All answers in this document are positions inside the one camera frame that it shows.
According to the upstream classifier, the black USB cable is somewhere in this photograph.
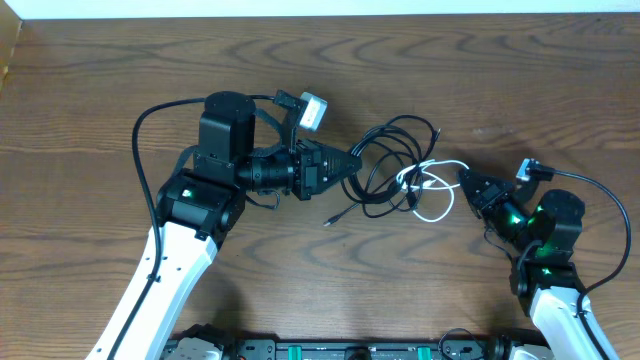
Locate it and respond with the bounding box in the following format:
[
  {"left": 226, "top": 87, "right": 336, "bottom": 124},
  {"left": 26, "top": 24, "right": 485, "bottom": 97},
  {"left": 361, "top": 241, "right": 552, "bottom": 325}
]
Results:
[{"left": 322, "top": 114, "right": 442, "bottom": 228}]

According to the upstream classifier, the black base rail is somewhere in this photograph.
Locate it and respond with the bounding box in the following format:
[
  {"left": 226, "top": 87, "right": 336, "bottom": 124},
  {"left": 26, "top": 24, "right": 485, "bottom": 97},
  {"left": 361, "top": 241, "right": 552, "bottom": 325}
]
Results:
[{"left": 160, "top": 328, "right": 554, "bottom": 360}]

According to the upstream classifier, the left camera black cable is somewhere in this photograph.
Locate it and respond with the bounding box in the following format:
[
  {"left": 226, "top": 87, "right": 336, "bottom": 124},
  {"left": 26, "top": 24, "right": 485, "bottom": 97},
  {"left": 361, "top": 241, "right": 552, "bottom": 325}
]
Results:
[{"left": 105, "top": 93, "right": 281, "bottom": 360}]

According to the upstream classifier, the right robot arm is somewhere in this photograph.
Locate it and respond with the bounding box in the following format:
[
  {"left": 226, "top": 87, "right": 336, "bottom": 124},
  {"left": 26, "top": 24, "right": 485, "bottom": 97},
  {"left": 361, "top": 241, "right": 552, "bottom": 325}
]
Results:
[{"left": 457, "top": 159, "right": 618, "bottom": 359}]

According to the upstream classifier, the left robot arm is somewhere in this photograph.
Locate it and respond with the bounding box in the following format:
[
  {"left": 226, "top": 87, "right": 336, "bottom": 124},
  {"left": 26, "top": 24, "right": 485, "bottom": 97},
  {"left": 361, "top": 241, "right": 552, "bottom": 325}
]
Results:
[{"left": 88, "top": 91, "right": 362, "bottom": 359}]

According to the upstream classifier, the white USB cable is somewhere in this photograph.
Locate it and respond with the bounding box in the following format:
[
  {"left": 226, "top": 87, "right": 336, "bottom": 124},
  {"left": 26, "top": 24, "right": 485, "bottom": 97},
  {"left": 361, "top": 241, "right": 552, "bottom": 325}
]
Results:
[{"left": 395, "top": 158, "right": 471, "bottom": 224}]

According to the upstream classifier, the wooden side panel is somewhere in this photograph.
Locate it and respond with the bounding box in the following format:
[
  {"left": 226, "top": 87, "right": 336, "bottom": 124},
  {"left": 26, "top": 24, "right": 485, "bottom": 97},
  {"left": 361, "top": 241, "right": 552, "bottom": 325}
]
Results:
[{"left": 0, "top": 0, "right": 23, "bottom": 87}]

